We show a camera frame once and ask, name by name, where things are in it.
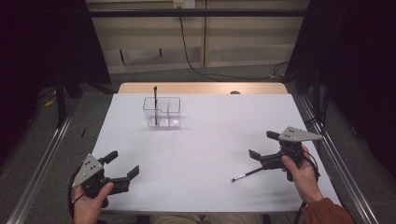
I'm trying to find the black metal stand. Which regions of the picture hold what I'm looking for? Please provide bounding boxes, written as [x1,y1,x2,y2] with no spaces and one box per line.
[312,66,322,119]
[54,69,67,129]

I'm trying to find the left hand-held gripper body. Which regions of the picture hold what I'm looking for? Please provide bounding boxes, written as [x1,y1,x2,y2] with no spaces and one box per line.
[71,153,121,209]

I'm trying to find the white table cover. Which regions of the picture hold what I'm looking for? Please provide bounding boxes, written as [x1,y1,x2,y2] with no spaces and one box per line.
[68,92,344,215]

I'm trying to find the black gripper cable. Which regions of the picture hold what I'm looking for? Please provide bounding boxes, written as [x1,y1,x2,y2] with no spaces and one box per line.
[66,166,86,220]
[293,150,321,224]

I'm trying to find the dark curtain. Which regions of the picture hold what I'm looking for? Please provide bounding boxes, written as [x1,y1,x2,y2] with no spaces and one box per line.
[0,0,112,166]
[284,0,396,180]

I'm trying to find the aluminium floor rail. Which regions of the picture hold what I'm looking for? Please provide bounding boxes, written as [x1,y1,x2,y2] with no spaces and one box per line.
[299,95,380,224]
[5,96,81,224]

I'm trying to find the clear plastic pen organizer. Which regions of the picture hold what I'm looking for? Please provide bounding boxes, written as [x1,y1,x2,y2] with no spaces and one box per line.
[142,96,183,129]

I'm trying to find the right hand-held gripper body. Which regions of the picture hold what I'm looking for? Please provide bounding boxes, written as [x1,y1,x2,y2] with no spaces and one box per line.
[259,125,324,183]

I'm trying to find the black floor cable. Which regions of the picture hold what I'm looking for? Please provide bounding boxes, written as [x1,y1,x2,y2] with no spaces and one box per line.
[304,115,329,138]

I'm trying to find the person's left hand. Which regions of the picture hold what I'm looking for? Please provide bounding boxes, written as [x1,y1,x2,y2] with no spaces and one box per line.
[70,182,116,224]

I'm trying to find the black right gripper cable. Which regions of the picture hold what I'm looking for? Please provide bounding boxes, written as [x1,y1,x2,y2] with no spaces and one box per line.
[293,150,321,224]

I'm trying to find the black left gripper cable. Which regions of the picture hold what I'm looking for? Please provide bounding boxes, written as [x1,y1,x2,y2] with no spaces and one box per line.
[66,166,86,220]

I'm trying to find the black horizontal frame bar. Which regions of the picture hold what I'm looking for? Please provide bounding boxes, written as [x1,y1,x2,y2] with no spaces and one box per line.
[88,8,310,19]

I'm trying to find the white wall outlet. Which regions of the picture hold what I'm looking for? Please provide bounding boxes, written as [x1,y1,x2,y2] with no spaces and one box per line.
[173,0,197,9]

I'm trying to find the long black wall cable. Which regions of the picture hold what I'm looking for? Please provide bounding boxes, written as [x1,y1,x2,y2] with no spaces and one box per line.
[178,16,290,82]

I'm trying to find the black pen with silver tip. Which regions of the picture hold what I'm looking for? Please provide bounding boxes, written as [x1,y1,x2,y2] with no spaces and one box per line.
[231,166,265,184]
[152,85,159,127]

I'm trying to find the person's right hand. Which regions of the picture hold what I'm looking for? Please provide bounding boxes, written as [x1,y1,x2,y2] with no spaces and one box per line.
[280,145,325,205]

